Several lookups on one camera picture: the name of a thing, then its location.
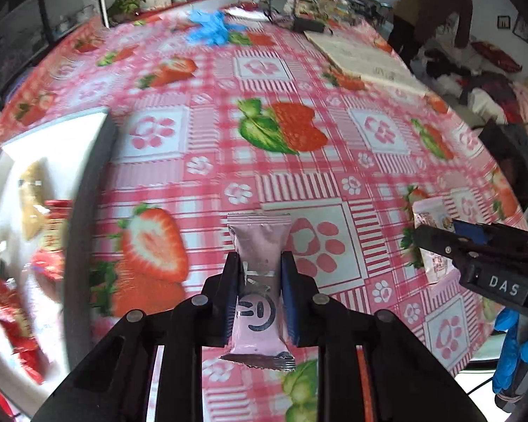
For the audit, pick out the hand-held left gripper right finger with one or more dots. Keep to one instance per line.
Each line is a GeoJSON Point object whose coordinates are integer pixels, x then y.
{"type": "Point", "coordinates": [289, 303]}

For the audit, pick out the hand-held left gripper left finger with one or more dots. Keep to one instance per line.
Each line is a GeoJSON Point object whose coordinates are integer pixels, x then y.
{"type": "Point", "coordinates": [222, 312]}

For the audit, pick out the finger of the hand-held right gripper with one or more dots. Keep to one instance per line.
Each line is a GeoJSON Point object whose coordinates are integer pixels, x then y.
{"type": "Point", "coordinates": [471, 231]}
{"type": "Point", "coordinates": [435, 239]}

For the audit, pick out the white floral snack packet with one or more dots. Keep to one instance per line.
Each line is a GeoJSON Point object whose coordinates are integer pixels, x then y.
{"type": "Point", "coordinates": [427, 215]}

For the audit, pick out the pink snack packet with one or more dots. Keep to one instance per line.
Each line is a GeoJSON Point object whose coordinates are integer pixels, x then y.
{"type": "Point", "coordinates": [257, 250]}

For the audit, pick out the white tray with dark side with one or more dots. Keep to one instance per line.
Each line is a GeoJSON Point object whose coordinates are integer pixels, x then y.
{"type": "Point", "coordinates": [88, 193]}

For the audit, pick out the red snack packet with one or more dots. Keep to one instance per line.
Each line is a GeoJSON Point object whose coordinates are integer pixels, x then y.
{"type": "Point", "coordinates": [53, 237]}
{"type": "Point", "coordinates": [15, 321]}

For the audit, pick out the yellow biscuit packet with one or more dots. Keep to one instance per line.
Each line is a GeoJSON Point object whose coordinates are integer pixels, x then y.
{"type": "Point", "coordinates": [33, 202]}

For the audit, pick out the person's right hand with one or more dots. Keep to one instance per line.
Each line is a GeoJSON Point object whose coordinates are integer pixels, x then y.
{"type": "Point", "coordinates": [510, 351]}

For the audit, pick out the black bag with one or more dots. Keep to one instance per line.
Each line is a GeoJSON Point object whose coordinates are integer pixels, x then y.
{"type": "Point", "coordinates": [506, 145]}

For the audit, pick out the sofa with clothes pile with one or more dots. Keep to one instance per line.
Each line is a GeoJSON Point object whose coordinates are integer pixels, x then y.
{"type": "Point", "coordinates": [488, 92]}

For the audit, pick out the red cushion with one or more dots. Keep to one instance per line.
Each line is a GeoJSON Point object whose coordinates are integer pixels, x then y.
{"type": "Point", "coordinates": [495, 55]}

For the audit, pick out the white folded cartoon-print mat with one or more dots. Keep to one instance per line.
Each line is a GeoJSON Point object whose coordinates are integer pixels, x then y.
{"type": "Point", "coordinates": [361, 55]}

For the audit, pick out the black power adapter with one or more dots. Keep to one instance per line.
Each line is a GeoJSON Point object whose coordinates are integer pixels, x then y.
{"type": "Point", "coordinates": [308, 24]}

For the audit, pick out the blue rubber glove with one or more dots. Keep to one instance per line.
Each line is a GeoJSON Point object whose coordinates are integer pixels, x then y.
{"type": "Point", "coordinates": [202, 18]}
{"type": "Point", "coordinates": [220, 36]}

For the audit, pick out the white paper sheet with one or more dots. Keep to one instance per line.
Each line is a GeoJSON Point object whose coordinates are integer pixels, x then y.
{"type": "Point", "coordinates": [244, 12]}

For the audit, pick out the green potted plant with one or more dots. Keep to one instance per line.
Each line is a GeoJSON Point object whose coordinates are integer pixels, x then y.
{"type": "Point", "coordinates": [123, 5]}

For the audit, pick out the white shelf unit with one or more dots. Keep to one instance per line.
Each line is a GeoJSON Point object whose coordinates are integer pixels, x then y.
{"type": "Point", "coordinates": [70, 4]}

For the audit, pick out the small wall picture frame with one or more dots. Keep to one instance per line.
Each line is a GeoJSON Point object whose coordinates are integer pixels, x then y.
{"type": "Point", "coordinates": [504, 22]}

